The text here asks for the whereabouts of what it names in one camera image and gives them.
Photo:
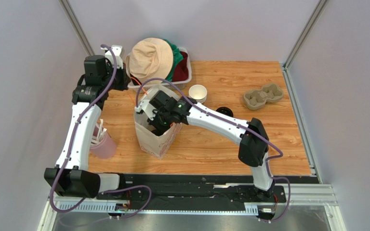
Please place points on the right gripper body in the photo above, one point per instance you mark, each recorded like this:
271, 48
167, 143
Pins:
159, 124

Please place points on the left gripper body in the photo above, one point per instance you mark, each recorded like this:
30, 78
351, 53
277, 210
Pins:
119, 83

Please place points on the white paper bag orange handles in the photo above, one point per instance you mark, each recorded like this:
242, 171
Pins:
152, 140

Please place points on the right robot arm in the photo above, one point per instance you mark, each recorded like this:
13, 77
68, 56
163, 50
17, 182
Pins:
250, 136

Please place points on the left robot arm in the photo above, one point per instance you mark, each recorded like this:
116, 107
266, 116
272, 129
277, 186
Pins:
70, 176

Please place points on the stack of paper cups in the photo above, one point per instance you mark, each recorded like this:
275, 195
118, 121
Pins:
198, 93

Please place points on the beige bucket hat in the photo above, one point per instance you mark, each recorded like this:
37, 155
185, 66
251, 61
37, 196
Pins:
150, 58

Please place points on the dark red cloth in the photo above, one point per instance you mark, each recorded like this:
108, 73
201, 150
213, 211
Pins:
181, 72

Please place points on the green cloth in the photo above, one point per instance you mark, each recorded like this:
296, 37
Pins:
177, 58

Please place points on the stack of black lids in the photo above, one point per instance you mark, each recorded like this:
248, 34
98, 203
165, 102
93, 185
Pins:
225, 111

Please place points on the pink plastic cup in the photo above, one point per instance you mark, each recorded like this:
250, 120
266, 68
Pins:
106, 149

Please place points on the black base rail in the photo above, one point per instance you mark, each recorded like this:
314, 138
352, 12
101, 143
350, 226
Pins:
194, 193

